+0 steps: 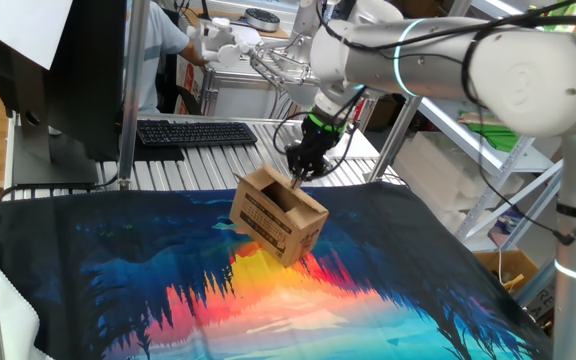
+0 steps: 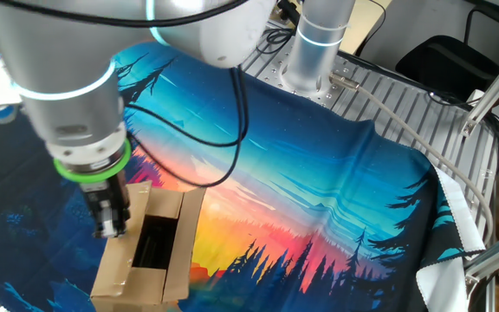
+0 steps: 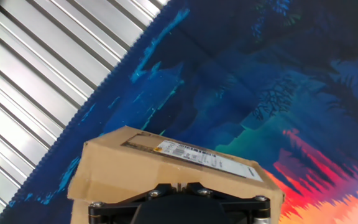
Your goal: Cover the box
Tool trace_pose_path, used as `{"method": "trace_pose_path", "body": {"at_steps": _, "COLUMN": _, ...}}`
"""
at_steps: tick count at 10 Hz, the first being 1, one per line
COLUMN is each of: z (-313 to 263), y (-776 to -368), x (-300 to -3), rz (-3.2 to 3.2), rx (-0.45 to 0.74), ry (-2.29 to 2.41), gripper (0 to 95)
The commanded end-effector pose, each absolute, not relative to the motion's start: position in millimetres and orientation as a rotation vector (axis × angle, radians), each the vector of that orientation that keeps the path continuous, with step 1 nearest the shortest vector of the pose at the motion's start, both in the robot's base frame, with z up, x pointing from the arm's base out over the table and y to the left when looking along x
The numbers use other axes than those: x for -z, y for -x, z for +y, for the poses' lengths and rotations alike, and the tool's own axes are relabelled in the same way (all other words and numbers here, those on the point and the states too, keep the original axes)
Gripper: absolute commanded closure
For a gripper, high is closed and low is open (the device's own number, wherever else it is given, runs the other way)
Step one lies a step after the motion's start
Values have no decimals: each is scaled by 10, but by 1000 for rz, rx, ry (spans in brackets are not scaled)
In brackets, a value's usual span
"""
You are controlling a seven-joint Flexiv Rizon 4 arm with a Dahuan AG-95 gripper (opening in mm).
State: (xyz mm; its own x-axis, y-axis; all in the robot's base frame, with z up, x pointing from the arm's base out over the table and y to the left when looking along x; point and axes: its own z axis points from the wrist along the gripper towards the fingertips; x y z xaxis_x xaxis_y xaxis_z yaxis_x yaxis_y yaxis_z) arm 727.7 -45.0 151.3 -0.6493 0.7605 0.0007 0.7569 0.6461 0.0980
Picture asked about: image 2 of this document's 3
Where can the black office chair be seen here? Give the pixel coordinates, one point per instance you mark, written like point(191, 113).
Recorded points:
point(449, 65)

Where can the aluminium frame strut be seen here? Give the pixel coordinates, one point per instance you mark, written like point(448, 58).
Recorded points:
point(492, 255)
point(492, 91)

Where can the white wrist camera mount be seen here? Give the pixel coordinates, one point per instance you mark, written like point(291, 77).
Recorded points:
point(0, 99)

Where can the brown cardboard box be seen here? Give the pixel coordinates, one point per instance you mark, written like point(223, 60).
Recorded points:
point(115, 260)

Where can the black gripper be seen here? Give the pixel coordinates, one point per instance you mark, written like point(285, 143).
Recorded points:
point(100, 195)

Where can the forest sunset print cloth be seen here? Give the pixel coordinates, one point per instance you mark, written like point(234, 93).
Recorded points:
point(319, 173)

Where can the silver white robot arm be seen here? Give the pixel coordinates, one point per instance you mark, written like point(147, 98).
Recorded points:
point(67, 65)

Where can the black grey ribbed block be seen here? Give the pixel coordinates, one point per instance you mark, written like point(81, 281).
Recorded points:
point(154, 242)

